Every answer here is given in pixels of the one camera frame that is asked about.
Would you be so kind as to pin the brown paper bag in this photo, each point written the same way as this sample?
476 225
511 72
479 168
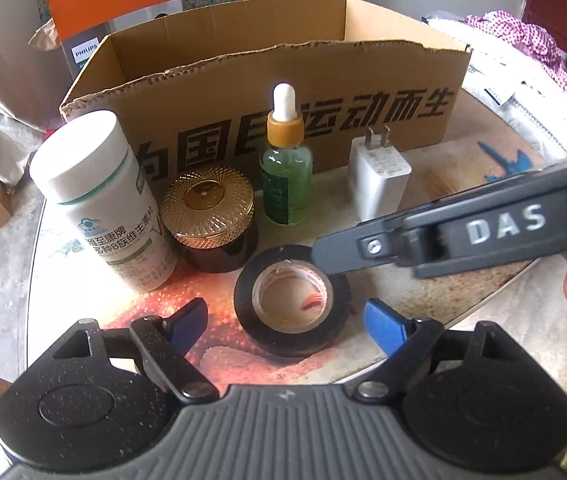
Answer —
46 40

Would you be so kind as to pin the pink checked cloth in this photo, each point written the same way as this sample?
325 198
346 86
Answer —
528 35

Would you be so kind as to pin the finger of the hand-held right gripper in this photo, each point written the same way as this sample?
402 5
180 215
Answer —
358 250

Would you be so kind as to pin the white supplement bottle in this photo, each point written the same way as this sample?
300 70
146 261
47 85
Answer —
108 210

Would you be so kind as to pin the white curtain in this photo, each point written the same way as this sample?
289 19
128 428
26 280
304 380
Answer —
8 110

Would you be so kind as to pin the green dropper bottle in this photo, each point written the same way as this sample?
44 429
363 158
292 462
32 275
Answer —
286 180

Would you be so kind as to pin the white charger plug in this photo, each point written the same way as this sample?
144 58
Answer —
378 180

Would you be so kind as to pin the black tape roll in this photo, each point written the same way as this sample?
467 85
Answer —
263 332

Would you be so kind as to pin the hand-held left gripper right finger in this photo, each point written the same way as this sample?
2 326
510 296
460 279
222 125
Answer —
384 326

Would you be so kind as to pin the black jar with gold lid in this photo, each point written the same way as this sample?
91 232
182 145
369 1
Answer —
208 210

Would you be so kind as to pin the brown cardboard box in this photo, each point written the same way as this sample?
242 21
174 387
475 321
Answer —
203 70

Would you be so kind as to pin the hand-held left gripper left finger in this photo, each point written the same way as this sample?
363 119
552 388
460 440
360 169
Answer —
188 321

